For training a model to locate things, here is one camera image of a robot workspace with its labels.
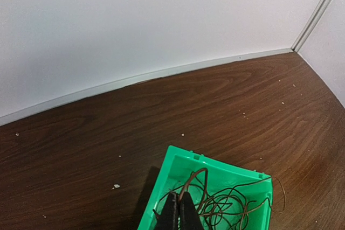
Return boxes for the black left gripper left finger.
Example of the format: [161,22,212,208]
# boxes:
[154,192,179,230]

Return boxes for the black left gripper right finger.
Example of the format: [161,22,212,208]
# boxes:
[179,192,204,230]

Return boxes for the brown cable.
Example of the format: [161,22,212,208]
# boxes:
[152,167,286,230]

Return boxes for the right green plastic bin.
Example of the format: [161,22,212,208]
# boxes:
[138,145,273,229]

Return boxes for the right aluminium frame post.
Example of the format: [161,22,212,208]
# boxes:
[291,0,332,53]

